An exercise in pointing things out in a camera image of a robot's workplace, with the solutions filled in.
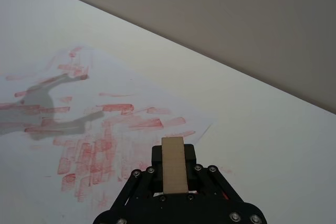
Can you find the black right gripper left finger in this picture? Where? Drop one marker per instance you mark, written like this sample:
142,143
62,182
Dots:
157,166

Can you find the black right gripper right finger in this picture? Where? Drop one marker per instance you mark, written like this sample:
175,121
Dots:
191,166

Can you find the brown rectangular block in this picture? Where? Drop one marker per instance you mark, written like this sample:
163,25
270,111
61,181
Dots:
173,166

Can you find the white paper sheet, red marks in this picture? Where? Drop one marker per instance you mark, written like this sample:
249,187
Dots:
118,90

